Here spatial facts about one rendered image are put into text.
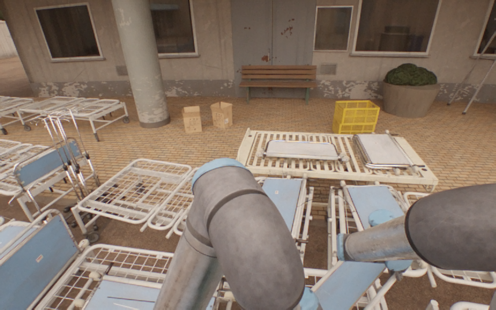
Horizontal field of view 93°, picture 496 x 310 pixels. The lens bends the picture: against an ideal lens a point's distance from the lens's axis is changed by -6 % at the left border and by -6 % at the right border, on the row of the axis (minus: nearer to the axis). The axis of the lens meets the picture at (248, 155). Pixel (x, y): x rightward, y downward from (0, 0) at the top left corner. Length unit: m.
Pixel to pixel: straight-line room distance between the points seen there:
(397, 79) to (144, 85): 4.89
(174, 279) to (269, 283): 0.24
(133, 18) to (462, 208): 4.86
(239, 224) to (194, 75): 6.70
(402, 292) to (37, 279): 2.52
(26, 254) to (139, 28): 3.90
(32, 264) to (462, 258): 1.90
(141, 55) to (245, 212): 4.71
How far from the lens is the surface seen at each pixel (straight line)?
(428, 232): 0.44
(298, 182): 2.27
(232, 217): 0.36
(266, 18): 6.42
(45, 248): 1.97
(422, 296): 2.53
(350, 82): 6.78
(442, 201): 0.44
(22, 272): 1.91
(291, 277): 0.38
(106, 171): 4.14
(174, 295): 0.57
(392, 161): 2.69
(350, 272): 1.37
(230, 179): 0.41
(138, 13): 4.97
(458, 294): 2.69
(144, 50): 4.98
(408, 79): 5.95
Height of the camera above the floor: 1.89
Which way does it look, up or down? 29 degrees down
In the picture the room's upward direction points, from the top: 2 degrees counter-clockwise
